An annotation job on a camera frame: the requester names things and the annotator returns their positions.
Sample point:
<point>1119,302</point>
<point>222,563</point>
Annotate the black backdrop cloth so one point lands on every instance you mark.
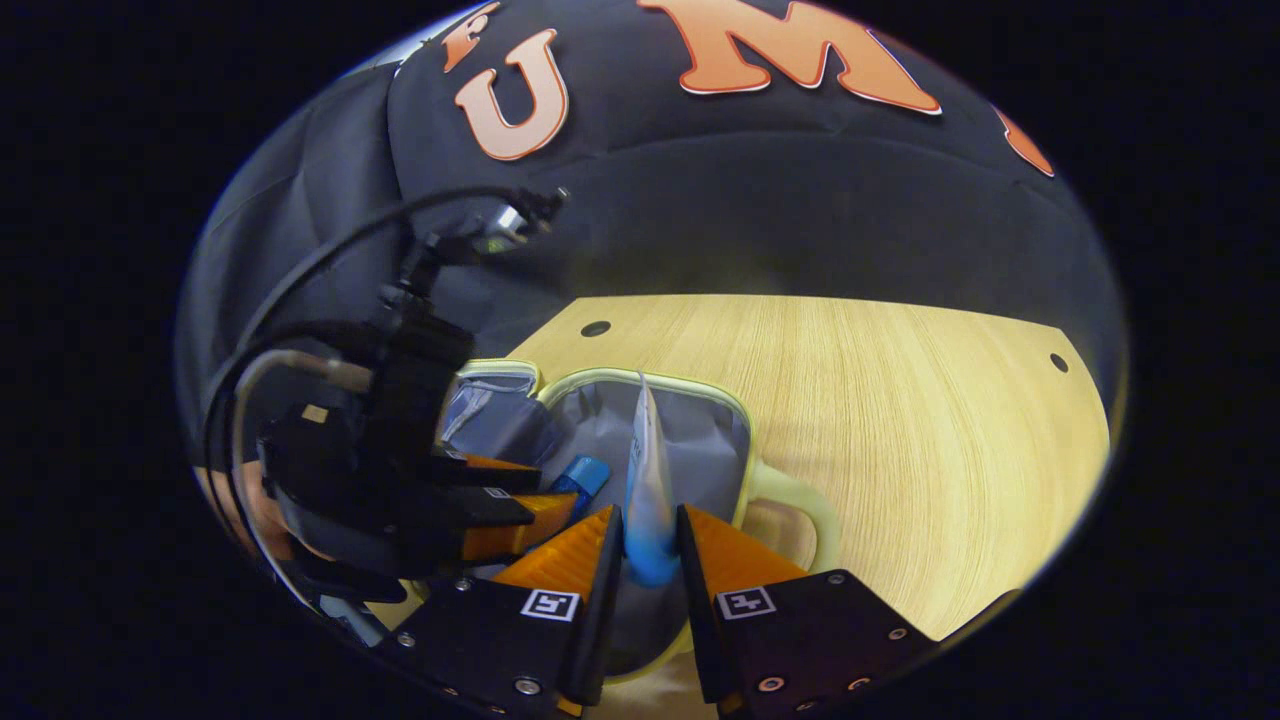
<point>750,200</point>

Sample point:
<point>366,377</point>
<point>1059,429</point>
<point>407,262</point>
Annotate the blue skin care bottle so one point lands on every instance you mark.
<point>582,478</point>

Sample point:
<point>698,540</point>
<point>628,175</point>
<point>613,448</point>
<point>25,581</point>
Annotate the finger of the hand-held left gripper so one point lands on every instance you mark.
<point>490,478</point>
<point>500,510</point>

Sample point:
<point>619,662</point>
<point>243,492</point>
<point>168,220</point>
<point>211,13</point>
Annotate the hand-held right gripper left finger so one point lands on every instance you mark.
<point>600,620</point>

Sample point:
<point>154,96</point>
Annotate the white and blue tube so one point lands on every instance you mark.
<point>650,500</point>

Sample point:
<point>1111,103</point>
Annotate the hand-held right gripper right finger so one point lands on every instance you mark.
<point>695,620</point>

